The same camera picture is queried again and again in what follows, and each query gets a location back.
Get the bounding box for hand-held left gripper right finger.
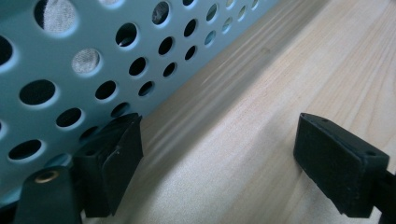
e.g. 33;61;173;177
292;112;390;218

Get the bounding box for light blue perforated basket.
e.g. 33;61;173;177
0;0;281;200

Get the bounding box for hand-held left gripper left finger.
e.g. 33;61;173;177
72;112;145;218

